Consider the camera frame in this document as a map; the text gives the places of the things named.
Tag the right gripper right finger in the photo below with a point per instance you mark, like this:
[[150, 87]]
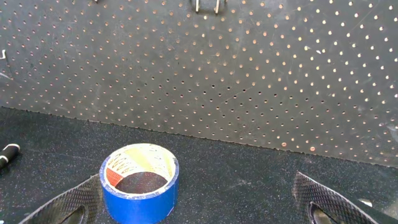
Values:
[[323, 202]]

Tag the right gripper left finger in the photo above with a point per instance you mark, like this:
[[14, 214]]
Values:
[[71, 202]]

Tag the black pegboard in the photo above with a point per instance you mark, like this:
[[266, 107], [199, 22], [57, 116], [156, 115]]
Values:
[[248, 62]]

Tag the roll of blue tape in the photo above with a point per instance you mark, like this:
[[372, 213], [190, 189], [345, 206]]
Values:
[[140, 205]]

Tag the metal hook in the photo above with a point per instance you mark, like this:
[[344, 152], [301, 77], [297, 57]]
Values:
[[3, 56], [216, 7]]

